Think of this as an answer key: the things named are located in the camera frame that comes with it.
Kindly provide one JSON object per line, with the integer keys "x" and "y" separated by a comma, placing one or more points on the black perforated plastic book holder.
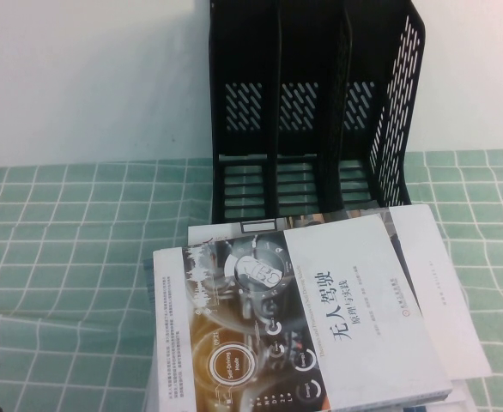
{"x": 311, "y": 43}

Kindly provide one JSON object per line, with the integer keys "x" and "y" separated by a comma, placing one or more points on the white book under stack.
{"x": 464, "y": 397}

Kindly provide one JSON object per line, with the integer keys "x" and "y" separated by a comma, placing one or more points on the white book with photo cover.
{"x": 444, "y": 300}

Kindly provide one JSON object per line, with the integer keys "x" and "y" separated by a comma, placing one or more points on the green white-grid tablecloth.
{"x": 62, "y": 257}

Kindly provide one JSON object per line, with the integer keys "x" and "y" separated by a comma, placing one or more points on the self-driving book with dashboard cover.
{"x": 354, "y": 309}

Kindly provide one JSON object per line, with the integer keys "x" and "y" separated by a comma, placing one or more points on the book with blue page edge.
{"x": 147, "y": 279}

